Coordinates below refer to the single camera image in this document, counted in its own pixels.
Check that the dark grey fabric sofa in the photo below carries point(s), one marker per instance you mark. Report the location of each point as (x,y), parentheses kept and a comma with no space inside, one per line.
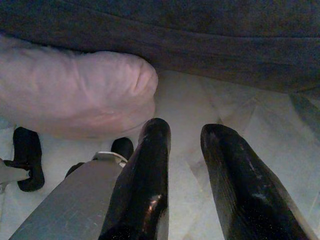
(200,37)

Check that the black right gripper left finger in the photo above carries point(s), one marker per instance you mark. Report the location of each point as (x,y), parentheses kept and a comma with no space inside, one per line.
(142,180)

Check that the pink cat face pillow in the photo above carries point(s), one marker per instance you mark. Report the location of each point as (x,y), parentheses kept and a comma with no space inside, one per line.
(75,92)

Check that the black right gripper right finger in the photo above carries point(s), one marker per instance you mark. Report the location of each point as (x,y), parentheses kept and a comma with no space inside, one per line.
(240,190)

